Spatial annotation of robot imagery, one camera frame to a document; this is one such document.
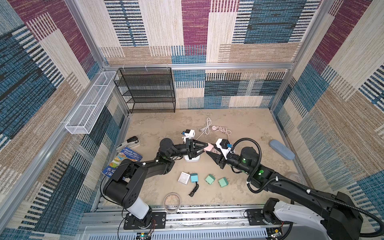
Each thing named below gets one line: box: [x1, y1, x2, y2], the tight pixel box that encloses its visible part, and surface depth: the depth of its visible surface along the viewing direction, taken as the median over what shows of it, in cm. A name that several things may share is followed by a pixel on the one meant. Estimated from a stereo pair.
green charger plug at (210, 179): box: [205, 174, 216, 185], surface depth 86 cm
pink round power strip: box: [204, 143, 221, 155], surface depth 72 cm
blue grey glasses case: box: [269, 139, 296, 161], surface depth 97 cm
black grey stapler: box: [115, 136, 140, 151], surface depth 101 cm
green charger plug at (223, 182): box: [218, 177, 229, 188], surface depth 85 cm
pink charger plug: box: [204, 143, 217, 153], surface depth 72 cm
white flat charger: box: [178, 171, 191, 185], surface depth 86 cm
